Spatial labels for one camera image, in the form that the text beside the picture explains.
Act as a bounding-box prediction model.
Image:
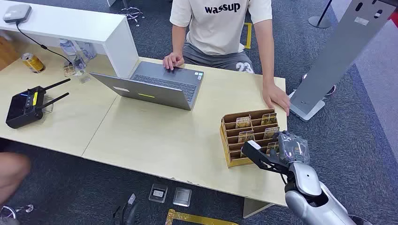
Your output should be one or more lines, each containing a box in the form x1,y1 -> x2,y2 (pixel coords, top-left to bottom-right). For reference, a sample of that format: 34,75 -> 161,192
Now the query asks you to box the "grey router box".
2,3 -> 33,24

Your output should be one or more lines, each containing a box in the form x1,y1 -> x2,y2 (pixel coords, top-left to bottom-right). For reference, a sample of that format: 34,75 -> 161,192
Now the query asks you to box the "person's left hand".
261,82 -> 291,117

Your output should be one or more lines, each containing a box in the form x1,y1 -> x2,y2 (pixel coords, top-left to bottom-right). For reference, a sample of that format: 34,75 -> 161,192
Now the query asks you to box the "silver floor socket cover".
172,187 -> 193,208

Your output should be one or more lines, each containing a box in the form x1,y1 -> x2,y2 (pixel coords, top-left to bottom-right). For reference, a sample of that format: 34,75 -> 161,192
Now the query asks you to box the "person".
162,0 -> 291,117

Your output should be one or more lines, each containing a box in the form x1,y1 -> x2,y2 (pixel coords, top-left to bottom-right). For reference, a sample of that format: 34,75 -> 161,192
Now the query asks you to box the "grey kiosk stand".
288,0 -> 398,122

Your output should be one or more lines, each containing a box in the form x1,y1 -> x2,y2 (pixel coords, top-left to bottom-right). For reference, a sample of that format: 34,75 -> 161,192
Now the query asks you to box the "chrome ring frame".
0,204 -> 34,222

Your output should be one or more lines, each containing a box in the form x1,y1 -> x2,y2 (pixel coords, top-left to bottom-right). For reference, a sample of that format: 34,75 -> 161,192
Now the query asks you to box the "clear plastic water bottle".
76,41 -> 97,60
59,38 -> 87,71

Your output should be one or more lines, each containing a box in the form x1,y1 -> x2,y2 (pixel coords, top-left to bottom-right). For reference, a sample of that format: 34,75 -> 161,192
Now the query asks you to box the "black remote controller with antennas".
5,78 -> 72,130

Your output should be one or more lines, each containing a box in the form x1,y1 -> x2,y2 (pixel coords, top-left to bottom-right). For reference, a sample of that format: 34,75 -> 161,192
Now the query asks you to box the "white desk shelf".
0,0 -> 140,80

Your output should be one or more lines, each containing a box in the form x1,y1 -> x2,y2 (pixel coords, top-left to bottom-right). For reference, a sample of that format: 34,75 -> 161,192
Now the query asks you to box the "black bracket wrist camera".
241,140 -> 291,175

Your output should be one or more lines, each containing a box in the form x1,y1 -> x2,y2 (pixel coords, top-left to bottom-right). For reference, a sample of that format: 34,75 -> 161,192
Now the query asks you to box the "gold hotel key card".
260,112 -> 278,126
263,126 -> 280,140
237,130 -> 255,144
235,115 -> 253,129

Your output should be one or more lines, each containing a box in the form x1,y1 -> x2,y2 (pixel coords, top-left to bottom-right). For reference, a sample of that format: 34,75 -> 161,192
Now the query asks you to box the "person's right hand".
162,52 -> 185,71

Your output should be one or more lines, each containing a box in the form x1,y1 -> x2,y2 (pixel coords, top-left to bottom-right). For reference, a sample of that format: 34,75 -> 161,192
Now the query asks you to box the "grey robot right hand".
275,130 -> 311,165

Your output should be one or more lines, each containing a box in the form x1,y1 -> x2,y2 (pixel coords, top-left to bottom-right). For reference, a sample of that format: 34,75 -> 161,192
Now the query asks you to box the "stanchion pole with round base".
307,0 -> 334,30

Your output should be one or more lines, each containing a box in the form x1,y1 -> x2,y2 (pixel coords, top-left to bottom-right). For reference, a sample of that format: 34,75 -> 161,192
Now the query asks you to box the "floor socket with white outlet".
148,183 -> 169,204

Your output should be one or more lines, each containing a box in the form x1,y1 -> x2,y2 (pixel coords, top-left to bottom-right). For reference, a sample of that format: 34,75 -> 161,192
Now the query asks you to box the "grey open laptop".
89,60 -> 205,112

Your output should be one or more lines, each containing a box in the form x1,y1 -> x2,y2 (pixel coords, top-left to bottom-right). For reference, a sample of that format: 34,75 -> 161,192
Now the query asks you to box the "chrome chair base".
117,6 -> 146,27

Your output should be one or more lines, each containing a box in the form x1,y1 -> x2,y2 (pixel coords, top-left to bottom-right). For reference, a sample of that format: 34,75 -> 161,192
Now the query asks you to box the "small tan box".
63,63 -> 76,78

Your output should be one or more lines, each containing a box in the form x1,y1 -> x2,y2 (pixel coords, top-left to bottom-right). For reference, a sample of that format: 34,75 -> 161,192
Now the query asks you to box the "yellow drink can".
21,52 -> 46,74

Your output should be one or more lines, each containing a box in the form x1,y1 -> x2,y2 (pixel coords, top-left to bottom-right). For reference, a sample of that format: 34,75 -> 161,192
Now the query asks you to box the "cardboard card holder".
219,108 -> 281,169

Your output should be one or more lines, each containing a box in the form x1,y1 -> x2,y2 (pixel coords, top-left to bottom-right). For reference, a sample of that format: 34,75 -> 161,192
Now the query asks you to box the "black power cable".
15,21 -> 75,65

